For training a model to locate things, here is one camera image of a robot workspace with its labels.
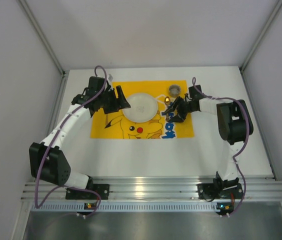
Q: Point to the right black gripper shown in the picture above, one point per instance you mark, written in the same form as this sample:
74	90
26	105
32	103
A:
181	110

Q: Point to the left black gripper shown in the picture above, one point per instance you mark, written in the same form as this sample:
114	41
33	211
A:
113	100

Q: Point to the gold spoon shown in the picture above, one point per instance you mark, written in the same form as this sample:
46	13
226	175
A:
167	101

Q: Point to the speckled small cup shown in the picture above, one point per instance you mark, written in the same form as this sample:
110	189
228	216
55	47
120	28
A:
174	90

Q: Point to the yellow Pikachu placemat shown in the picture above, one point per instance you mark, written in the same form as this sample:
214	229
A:
117	126

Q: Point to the white ceramic plate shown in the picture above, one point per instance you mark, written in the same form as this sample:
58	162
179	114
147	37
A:
144	108

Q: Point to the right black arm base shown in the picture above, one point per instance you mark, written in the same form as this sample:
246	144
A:
210	192

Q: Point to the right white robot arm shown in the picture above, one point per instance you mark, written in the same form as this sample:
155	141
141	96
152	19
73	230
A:
234	127

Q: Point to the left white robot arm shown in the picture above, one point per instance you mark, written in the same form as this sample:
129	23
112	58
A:
47	159

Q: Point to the perforated cable tray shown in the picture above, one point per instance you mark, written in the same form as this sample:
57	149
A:
127	207

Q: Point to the aluminium mounting rail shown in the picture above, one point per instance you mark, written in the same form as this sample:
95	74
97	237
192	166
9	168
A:
258	189

